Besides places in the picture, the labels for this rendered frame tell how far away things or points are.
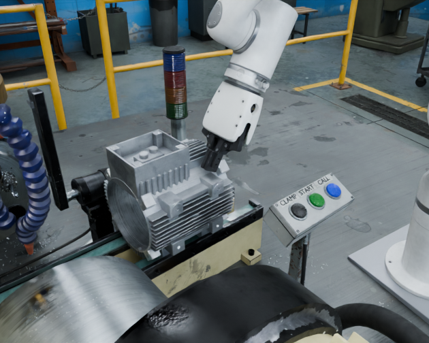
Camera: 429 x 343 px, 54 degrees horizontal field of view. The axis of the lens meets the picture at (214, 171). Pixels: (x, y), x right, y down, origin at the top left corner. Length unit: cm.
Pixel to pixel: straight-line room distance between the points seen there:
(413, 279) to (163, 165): 61
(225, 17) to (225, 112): 17
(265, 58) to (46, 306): 53
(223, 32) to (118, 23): 482
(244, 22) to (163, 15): 510
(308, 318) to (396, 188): 119
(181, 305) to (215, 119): 64
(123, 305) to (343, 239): 76
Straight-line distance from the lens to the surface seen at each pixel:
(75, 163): 148
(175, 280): 91
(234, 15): 73
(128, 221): 91
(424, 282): 105
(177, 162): 78
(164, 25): 586
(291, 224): 74
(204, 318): 19
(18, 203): 98
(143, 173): 74
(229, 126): 78
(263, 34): 77
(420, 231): 98
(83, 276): 51
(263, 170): 138
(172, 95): 115
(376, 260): 109
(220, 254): 97
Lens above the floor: 151
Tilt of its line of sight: 31 degrees down
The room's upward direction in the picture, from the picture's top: straight up
